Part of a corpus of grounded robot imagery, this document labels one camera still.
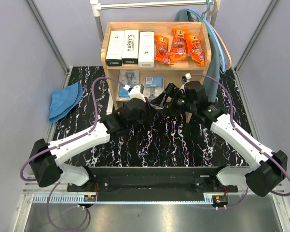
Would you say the Gillette blister pack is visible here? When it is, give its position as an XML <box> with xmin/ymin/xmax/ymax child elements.
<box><xmin>143</xmin><ymin>76</ymin><xmax>165</xmax><ymax>102</ymax></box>
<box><xmin>117</xmin><ymin>70</ymin><xmax>139</xmax><ymax>101</ymax></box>

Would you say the white H razor box on shelf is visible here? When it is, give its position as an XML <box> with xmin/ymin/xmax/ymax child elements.
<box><xmin>106</xmin><ymin>30</ymin><xmax>124</xmax><ymax>66</ymax></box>

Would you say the teal hanging garment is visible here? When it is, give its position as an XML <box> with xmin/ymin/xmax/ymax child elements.
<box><xmin>174</xmin><ymin>8</ymin><xmax>221</xmax><ymax>102</ymax></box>

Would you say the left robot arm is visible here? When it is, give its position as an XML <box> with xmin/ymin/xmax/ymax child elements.
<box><xmin>29</xmin><ymin>98</ymin><xmax>156</xmax><ymax>191</ymax></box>

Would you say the orange razor pack horizontal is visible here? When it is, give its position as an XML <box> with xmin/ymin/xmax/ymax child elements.
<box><xmin>185</xmin><ymin>33</ymin><xmax>205</xmax><ymax>66</ymax></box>

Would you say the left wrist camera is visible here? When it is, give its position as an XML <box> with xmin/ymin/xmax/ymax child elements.
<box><xmin>124</xmin><ymin>84</ymin><xmax>146</xmax><ymax>102</ymax></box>

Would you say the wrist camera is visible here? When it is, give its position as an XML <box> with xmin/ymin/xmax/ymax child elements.
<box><xmin>180</xmin><ymin>73</ymin><xmax>192</xmax><ymax>90</ymax></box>
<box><xmin>124</xmin><ymin>84</ymin><xmax>146</xmax><ymax>102</ymax></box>

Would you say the blue bucket hat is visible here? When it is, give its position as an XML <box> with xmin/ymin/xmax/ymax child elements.
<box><xmin>48</xmin><ymin>82</ymin><xmax>83</xmax><ymax>123</ymax></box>

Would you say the white Harry's razor box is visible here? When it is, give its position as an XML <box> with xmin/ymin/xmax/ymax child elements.
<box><xmin>122</xmin><ymin>29</ymin><xmax>139</xmax><ymax>64</ymax></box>

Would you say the light blue hanger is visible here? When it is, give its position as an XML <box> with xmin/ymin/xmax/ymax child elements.
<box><xmin>187</xmin><ymin>8</ymin><xmax>226</xmax><ymax>74</ymax></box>

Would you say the orange razor pack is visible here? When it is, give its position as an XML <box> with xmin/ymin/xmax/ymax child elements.
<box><xmin>169</xmin><ymin>28</ymin><xmax>190</xmax><ymax>63</ymax></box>
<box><xmin>154</xmin><ymin>34</ymin><xmax>171</xmax><ymax>65</ymax></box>

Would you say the wooden two-tier shelf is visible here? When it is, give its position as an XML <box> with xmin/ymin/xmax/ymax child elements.
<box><xmin>100</xmin><ymin>21</ymin><xmax>212</xmax><ymax>123</ymax></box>

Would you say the white h razor box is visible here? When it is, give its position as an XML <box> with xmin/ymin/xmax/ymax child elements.
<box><xmin>106</xmin><ymin>30</ymin><xmax>124</xmax><ymax>66</ymax></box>
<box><xmin>138</xmin><ymin>31</ymin><xmax>154</xmax><ymax>68</ymax></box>

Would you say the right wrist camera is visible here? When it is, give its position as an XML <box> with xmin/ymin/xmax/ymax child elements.
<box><xmin>180</xmin><ymin>73</ymin><xmax>192</xmax><ymax>90</ymax></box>

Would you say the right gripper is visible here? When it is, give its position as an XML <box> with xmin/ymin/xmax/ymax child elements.
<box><xmin>151</xmin><ymin>83</ymin><xmax>196</xmax><ymax>118</ymax></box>

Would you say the metal clothes rack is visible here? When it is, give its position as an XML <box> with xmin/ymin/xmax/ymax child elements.
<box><xmin>90</xmin><ymin>0</ymin><xmax>221</xmax><ymax>44</ymax></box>

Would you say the wooden hanger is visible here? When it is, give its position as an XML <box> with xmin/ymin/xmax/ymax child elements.
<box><xmin>206</xmin><ymin>0</ymin><xmax>232</xmax><ymax>71</ymax></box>

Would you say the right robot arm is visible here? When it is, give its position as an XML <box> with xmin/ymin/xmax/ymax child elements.
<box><xmin>151</xmin><ymin>81</ymin><xmax>288</xmax><ymax>197</ymax></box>

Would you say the green hanger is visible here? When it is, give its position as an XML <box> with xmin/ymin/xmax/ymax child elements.
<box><xmin>186</xmin><ymin>0</ymin><xmax>213</xmax><ymax>36</ymax></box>

